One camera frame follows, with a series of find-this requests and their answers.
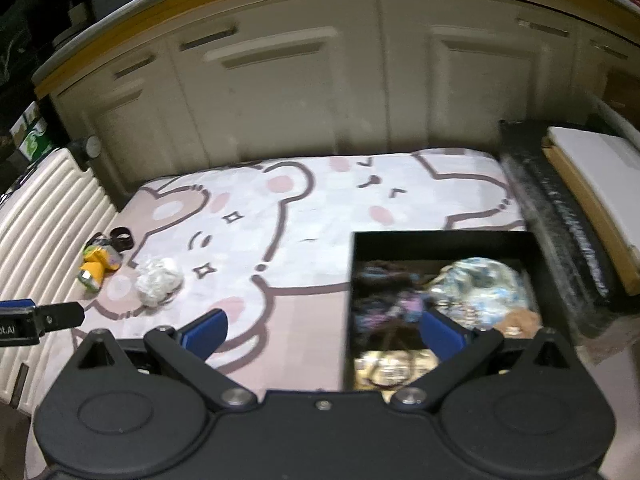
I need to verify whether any white ribbed suitcase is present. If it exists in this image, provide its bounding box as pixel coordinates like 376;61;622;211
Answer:
1;148;117;415

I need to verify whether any white yarn ball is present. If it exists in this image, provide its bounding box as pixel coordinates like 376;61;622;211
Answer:
136;257;183;309

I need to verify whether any blue floral fabric pouch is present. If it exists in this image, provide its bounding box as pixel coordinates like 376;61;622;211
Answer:
426;257;541;338

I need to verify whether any black storage box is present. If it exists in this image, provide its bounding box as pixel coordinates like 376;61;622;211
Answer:
343;230;568;396

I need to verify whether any black wrapped bundle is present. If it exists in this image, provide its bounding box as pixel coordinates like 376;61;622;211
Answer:
499;120;639;353

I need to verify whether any beige cabinet with doors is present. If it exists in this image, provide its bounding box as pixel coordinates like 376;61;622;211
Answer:
32;0;639;196

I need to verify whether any blue brown crochet piece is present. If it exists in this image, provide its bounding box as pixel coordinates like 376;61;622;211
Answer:
349;260;434;354

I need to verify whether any white board with wood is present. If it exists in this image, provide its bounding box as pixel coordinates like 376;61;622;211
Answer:
542;127;639;296

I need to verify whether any green white carton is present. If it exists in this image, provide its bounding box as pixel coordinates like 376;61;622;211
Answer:
10;101;54;162

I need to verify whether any pink cartoon bear blanket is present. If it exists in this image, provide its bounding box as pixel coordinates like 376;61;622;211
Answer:
24;147;526;480

